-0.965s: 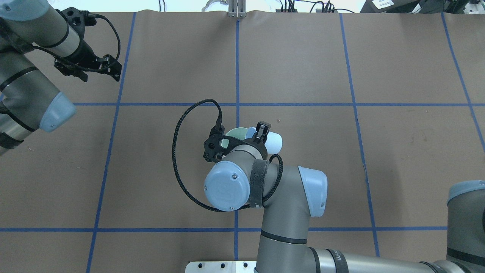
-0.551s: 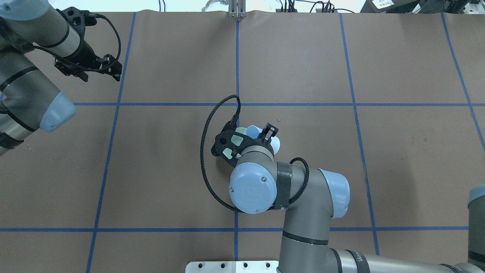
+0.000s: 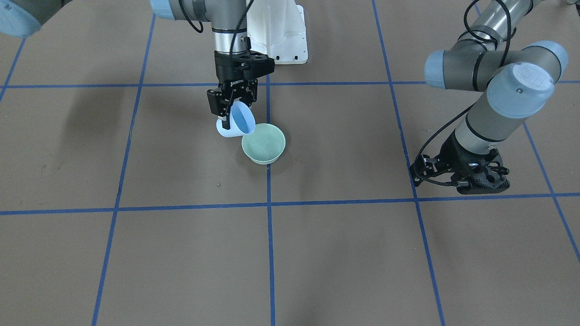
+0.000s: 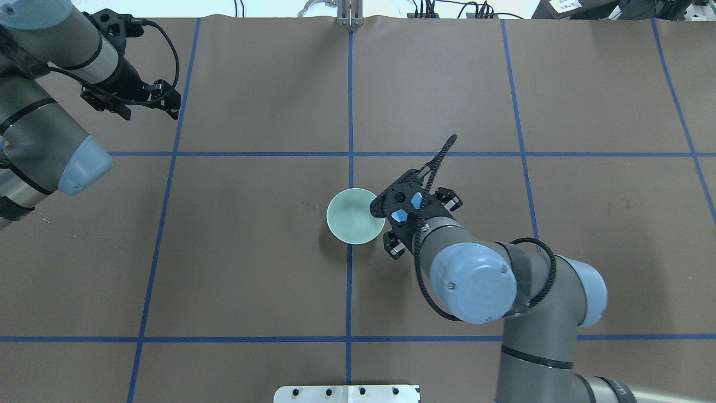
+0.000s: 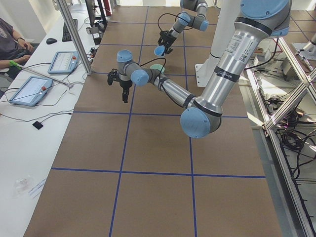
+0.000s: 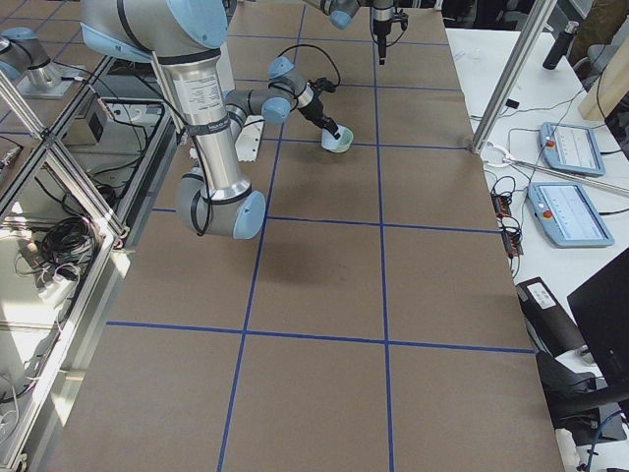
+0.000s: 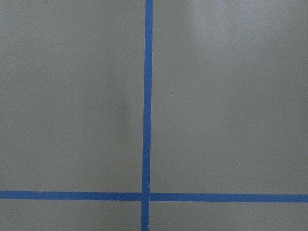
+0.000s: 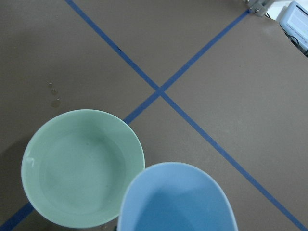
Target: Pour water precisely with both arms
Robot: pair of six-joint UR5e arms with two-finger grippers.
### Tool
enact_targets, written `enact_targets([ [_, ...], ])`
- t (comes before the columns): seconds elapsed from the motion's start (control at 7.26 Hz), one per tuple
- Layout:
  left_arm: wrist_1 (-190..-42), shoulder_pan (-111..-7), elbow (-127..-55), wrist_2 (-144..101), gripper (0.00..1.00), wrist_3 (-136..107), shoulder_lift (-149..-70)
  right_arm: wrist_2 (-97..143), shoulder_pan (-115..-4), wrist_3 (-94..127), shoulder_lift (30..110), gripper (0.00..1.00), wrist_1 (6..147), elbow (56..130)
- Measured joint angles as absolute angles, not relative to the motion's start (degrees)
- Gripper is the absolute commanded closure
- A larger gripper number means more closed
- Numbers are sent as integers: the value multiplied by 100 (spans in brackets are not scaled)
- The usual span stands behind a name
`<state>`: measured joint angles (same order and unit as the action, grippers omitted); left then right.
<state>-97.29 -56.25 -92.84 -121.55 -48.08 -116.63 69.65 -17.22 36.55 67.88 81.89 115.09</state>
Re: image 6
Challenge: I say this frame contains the aluminium side frame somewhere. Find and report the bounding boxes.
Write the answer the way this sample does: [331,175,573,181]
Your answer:
[1,58,175,471]

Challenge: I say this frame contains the metal rod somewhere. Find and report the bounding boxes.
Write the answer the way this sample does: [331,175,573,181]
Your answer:
[503,157,628,197]

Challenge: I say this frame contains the lower teach pendant tablet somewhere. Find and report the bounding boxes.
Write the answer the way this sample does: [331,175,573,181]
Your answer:
[527,182,614,249]

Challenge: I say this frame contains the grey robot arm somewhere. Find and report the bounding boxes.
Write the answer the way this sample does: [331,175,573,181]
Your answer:
[82,1,353,240]

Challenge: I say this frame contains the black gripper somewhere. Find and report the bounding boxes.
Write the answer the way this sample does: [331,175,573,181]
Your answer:
[302,100,341,140]

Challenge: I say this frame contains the white plastic hook tool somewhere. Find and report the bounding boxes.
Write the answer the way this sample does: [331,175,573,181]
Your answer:
[482,142,513,168]

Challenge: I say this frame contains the teach pendant tablet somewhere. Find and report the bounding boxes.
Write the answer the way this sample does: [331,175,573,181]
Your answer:
[539,122,605,177]
[527,182,614,249]

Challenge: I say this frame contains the black monitor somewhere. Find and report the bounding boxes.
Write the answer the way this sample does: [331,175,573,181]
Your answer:
[568,250,628,384]

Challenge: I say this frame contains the black water bottle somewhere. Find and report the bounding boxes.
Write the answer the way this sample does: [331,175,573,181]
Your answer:
[543,21,580,70]

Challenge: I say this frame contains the mint green bowl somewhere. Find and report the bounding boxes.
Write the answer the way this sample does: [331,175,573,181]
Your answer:
[335,126,354,153]

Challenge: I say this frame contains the upper teach pendant tablet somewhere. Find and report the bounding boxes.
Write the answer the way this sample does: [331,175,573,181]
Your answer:
[539,122,605,177]

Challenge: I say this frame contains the aluminium frame post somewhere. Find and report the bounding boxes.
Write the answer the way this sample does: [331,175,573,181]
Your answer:
[469,0,557,155]

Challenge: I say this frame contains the coiled black cables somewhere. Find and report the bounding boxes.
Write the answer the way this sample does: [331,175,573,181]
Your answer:
[29,215,97,276]

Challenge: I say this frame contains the black keyboard box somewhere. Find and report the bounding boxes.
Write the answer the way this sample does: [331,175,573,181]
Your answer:
[516,277,586,357]

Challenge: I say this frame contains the grey power box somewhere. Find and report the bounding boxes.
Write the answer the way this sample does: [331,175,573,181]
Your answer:
[74,97,107,145]

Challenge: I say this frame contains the orange circuit board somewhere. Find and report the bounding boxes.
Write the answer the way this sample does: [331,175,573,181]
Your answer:
[490,193,523,259]

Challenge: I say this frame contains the light blue plastic cup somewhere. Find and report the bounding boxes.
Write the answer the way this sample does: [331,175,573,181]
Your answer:
[320,129,340,152]

